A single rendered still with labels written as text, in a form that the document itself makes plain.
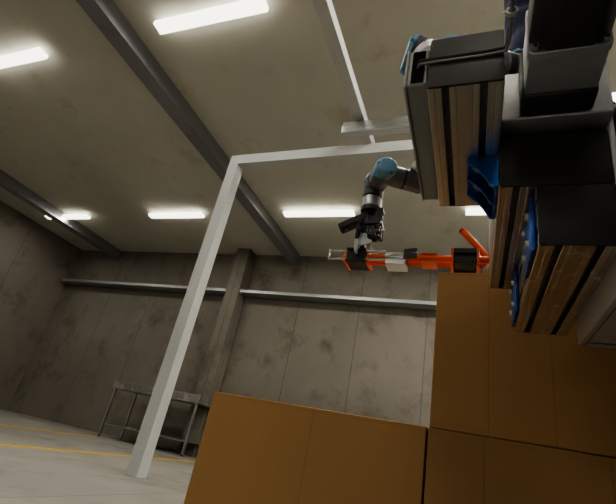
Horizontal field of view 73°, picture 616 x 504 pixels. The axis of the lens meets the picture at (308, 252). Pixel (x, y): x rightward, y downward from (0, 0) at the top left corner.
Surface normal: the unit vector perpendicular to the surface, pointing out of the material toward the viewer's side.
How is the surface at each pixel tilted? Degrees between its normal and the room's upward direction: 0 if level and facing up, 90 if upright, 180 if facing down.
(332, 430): 90
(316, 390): 90
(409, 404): 90
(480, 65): 90
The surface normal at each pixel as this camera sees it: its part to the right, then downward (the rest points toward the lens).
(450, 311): -0.33, -0.46
